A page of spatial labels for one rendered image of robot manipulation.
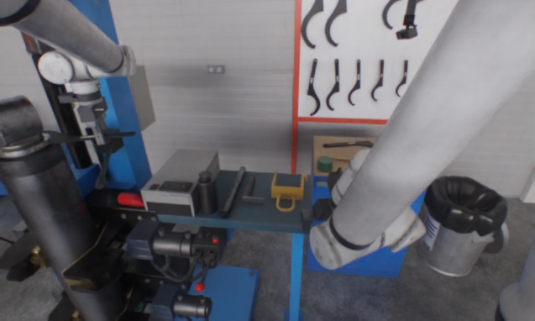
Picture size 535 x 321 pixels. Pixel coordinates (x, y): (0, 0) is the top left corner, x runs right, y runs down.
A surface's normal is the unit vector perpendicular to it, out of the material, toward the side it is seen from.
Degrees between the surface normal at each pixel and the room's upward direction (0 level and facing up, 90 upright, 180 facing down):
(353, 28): 90
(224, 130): 90
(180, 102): 90
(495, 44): 100
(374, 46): 90
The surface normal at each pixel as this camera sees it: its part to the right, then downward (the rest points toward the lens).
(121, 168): -0.14, 0.48
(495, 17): -0.79, 0.37
